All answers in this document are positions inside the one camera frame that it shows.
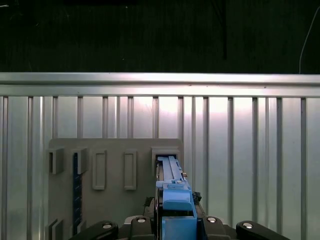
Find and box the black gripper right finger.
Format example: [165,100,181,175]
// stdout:
[191,190,285,240]

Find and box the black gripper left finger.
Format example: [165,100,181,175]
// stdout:
[71,196,158,240]

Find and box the hard disk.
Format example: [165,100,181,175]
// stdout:
[154,154,204,240]

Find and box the grey parts rack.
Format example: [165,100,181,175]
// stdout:
[44,138,186,240]

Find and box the white floor cable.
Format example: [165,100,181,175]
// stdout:
[298,4,320,75]

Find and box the blue RAM stick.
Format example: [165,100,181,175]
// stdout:
[71,152,84,227]

